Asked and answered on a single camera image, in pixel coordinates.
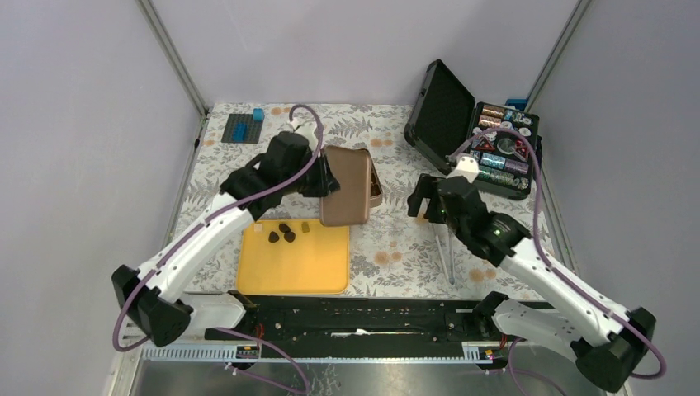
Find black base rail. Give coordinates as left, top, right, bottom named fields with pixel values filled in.
left=205, top=295, right=511, bottom=347

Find black open carrying case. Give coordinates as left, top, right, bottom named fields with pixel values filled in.
left=404, top=59, right=542, bottom=200

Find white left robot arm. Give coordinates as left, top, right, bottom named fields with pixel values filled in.
left=111, top=127, right=339, bottom=352

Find white handled metal tongs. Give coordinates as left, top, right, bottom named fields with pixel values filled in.
left=432, top=224, right=456, bottom=285

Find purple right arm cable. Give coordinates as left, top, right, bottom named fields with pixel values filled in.
left=448, top=127, right=669, bottom=396

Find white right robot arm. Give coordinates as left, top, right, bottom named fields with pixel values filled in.
left=407, top=174, right=656, bottom=393

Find yellow plastic tray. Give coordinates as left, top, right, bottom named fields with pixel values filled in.
left=236, top=219, right=350, bottom=295

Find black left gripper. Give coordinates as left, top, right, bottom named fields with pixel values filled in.
left=282, top=148, right=340, bottom=197

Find dark ridged chocolate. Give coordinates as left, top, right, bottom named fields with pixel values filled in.
left=284, top=231, right=296, bottom=243

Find dark grey lego baseplate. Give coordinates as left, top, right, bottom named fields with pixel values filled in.
left=221, top=113, right=264, bottom=144

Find blue lego cube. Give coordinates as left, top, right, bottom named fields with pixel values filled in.
left=252, top=108, right=265, bottom=122

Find blue lego brick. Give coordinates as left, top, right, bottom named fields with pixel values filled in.
left=232, top=123, right=248, bottom=143

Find rose gold tin lid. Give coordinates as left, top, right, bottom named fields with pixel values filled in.
left=319, top=145, right=371, bottom=227

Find gold chocolate box tin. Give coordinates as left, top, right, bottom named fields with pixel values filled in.
left=364, top=149, right=383, bottom=209

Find floral patterned table mat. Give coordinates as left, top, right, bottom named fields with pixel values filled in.
left=174, top=103, right=537, bottom=300

